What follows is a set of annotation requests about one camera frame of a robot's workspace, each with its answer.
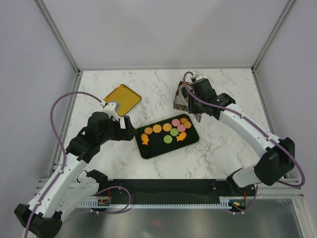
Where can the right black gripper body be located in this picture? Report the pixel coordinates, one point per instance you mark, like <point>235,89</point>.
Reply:
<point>194,106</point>

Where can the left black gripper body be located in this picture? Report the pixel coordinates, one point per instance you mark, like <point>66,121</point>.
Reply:
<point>115,132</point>

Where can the green round cookie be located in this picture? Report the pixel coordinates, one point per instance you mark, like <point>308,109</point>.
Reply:
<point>167,139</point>
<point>174,132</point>

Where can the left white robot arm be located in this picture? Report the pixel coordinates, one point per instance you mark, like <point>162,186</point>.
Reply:
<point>45,213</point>

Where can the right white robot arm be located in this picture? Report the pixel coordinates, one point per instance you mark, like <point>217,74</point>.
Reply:
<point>276,155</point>

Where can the white paper cup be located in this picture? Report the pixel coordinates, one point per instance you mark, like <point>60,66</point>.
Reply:
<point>179,101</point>

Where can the square cookie tin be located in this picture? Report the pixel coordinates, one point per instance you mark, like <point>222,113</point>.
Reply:
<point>178,92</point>

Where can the orange owl cookie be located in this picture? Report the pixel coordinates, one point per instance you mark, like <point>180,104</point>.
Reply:
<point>187,124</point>

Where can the orange flower cookie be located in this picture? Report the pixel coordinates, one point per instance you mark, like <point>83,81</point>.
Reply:
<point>183,120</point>

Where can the orange fish cookie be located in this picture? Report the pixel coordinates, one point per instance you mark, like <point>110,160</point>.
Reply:
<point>144,139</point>
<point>182,136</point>

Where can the orange round cookie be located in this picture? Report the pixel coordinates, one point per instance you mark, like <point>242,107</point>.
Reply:
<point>148,130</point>
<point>157,128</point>
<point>167,127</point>

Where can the pink round cookie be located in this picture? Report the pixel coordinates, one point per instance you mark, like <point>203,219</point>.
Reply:
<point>175,122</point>
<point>181,128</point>

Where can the gold square tin lid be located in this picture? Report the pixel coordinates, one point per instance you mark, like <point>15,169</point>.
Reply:
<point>125,97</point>

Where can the black rectangular tray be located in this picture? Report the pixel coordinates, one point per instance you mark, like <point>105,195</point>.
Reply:
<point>156,145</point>

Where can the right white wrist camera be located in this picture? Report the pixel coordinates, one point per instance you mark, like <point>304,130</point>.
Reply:
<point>197,77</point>

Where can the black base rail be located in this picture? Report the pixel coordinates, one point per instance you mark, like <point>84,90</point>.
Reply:
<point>179,191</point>

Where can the white slotted cable duct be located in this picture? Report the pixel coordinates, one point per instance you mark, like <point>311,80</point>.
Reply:
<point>97,204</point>

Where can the right aluminium frame post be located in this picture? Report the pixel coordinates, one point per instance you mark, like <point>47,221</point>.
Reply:
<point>278,24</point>

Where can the aluminium frame post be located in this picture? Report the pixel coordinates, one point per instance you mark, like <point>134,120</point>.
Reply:
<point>278,24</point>
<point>55,31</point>

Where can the left aluminium frame post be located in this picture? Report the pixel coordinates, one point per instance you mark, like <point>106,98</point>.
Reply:
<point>55,31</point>

